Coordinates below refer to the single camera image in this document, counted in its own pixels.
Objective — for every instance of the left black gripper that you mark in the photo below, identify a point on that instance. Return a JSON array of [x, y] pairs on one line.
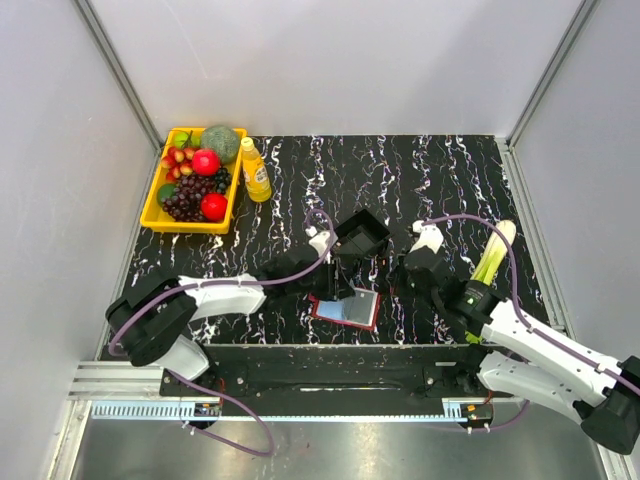
[[337, 287]]

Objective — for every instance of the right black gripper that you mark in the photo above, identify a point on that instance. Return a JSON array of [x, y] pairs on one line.
[[403, 270]]

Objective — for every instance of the red leather card holder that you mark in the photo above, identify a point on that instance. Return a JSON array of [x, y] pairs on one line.
[[332, 311]]

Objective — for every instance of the black card dispenser box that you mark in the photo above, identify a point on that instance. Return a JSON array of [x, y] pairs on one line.
[[359, 238]]

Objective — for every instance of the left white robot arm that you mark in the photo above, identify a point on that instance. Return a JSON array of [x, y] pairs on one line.
[[149, 321]]

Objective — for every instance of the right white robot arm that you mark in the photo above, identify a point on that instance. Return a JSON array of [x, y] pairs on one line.
[[518, 354]]

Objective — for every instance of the yellow juice bottle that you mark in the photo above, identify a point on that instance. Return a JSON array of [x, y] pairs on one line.
[[256, 177]]

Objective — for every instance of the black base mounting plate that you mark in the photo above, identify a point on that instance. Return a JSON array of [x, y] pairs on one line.
[[424, 370]]

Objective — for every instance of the red apple lower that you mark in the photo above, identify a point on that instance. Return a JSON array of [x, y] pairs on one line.
[[213, 207]]

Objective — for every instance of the red apple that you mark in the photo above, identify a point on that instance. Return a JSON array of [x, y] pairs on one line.
[[205, 162], [213, 207]]

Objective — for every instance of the dark purple grape bunch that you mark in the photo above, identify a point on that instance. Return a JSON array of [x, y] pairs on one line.
[[184, 205]]

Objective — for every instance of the red apple upper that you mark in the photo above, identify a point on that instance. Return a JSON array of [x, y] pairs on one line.
[[205, 162]]

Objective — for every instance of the green broccoli head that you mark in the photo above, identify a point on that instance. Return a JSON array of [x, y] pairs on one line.
[[223, 140]]

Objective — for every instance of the green lime fruit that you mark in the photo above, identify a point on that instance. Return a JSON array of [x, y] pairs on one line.
[[164, 192]]

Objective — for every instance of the yellow plastic tray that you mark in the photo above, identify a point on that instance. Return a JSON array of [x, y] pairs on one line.
[[154, 218]]

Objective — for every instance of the small red fruits cluster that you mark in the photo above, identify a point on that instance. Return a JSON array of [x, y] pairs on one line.
[[177, 163]]

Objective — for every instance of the green pear fruit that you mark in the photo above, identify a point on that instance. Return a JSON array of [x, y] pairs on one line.
[[186, 139]]

